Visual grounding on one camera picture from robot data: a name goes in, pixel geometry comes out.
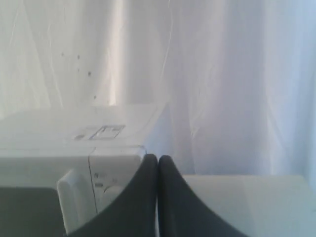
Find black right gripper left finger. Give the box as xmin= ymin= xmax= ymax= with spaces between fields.
xmin=67 ymin=154 xmax=158 ymax=237

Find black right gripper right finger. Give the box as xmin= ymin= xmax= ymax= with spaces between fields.
xmin=157 ymin=155 xmax=241 ymax=237

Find white microwave door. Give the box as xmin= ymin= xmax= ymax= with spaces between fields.
xmin=0 ymin=148 xmax=97 ymax=237

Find white microwave oven body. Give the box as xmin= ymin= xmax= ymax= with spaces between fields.
xmin=0 ymin=104 xmax=173 ymax=222

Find upper white control knob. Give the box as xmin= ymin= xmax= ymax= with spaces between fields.
xmin=101 ymin=186 xmax=123 ymax=207

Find blue white warning sticker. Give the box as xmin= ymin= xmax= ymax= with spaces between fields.
xmin=73 ymin=124 xmax=125 ymax=141

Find white backdrop curtain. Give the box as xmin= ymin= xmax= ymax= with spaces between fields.
xmin=0 ymin=0 xmax=316 ymax=178

